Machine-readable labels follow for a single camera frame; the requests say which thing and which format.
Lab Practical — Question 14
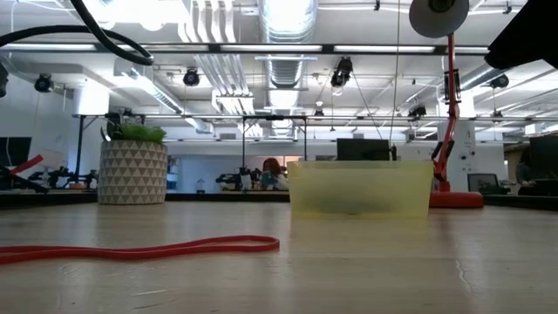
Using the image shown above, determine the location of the yellow translucent plastic bin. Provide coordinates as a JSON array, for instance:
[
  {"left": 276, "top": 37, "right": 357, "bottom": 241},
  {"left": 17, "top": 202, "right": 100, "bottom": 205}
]
[{"left": 286, "top": 160, "right": 435, "bottom": 221}]

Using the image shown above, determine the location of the red rubber band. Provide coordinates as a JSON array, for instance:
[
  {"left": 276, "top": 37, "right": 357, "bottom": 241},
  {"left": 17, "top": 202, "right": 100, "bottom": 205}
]
[{"left": 0, "top": 235, "right": 281, "bottom": 266}]

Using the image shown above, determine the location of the person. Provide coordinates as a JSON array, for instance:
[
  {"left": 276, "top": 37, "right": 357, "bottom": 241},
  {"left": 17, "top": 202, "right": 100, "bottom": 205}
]
[
  {"left": 515, "top": 147, "right": 540, "bottom": 188},
  {"left": 260, "top": 157, "right": 289, "bottom": 192}
]

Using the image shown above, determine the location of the black computer monitor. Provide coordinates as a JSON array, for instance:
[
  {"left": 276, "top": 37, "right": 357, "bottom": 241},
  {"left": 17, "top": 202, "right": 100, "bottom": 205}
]
[
  {"left": 528, "top": 133, "right": 558, "bottom": 181},
  {"left": 336, "top": 137, "right": 391, "bottom": 161},
  {"left": 466, "top": 173, "right": 500, "bottom": 195},
  {"left": 0, "top": 135, "right": 33, "bottom": 167}
]

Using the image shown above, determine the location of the succulent in white patterned pot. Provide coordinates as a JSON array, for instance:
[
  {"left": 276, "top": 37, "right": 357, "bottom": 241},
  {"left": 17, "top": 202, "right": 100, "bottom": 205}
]
[{"left": 97, "top": 120, "right": 169, "bottom": 207}]

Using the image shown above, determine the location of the red desk lamp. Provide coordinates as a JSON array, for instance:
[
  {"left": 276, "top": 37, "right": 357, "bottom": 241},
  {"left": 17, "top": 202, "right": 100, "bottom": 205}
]
[{"left": 408, "top": 0, "right": 486, "bottom": 209}]

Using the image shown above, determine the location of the red background strut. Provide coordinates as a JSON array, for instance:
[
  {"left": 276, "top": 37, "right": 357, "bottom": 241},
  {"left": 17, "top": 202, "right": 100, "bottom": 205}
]
[{"left": 7, "top": 154, "right": 45, "bottom": 176}]

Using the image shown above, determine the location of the black ceiling camera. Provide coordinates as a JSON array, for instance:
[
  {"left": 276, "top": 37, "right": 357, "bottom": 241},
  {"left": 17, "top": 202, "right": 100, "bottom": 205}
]
[
  {"left": 181, "top": 66, "right": 201, "bottom": 88},
  {"left": 406, "top": 103, "right": 428, "bottom": 120},
  {"left": 329, "top": 55, "right": 355, "bottom": 89},
  {"left": 33, "top": 72, "right": 57, "bottom": 94},
  {"left": 487, "top": 72, "right": 511, "bottom": 91}
]

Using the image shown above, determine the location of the long ceiling light rail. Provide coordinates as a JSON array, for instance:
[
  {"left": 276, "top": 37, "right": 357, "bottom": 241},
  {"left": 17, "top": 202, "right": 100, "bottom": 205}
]
[{"left": 0, "top": 41, "right": 492, "bottom": 57}]

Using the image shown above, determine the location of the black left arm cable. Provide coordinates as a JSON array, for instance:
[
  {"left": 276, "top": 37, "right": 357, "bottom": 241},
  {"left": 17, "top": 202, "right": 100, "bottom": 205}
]
[{"left": 0, "top": 0, "right": 155, "bottom": 67}]

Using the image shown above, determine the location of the black aluminium table frame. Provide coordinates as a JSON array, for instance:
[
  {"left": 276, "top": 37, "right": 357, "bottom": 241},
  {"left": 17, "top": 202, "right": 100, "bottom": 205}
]
[{"left": 0, "top": 189, "right": 558, "bottom": 211}]

